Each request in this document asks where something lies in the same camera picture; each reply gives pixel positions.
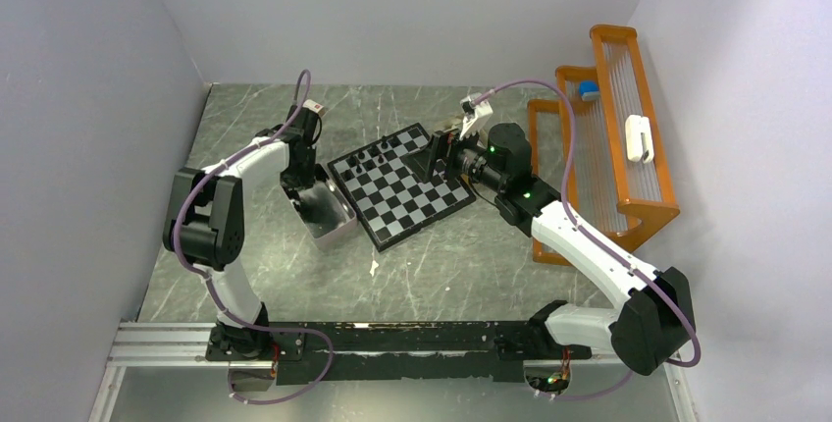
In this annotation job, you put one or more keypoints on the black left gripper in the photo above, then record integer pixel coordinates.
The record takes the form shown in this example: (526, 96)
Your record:
(304, 180)

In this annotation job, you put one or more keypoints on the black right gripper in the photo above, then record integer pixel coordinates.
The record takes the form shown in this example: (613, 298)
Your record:
(423, 161)

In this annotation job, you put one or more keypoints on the black chess bishop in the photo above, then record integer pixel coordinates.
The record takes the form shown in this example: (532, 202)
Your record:
(374, 150)

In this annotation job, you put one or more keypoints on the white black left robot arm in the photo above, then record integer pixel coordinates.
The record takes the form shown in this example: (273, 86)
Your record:
(205, 224)

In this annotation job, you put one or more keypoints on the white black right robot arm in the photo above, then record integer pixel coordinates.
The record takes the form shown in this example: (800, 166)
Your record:
(651, 319)

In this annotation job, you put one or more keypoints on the black white chessboard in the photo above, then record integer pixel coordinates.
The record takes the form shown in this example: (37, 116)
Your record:
(390, 202)

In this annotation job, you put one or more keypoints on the pink metal tin box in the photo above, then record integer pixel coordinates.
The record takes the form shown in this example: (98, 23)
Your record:
(321, 206)

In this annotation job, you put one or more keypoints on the yellow tray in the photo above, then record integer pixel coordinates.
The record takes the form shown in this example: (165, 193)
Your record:
(452, 126)

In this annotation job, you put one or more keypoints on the white red card box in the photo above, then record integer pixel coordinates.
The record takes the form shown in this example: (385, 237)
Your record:
(315, 107)

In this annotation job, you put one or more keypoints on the orange wooden rack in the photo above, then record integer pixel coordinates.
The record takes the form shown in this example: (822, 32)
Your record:
(629, 202)

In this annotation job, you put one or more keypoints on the blue round object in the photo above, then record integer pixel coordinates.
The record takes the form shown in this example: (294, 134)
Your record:
(589, 91)

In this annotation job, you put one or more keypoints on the white plastic clip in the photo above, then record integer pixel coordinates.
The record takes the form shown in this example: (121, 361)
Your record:
(638, 136)

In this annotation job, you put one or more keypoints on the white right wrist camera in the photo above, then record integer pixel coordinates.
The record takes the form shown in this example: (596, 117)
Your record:
(477, 111)

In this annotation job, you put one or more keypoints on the black mounting rail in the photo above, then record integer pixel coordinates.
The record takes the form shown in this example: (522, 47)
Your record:
(349, 351)

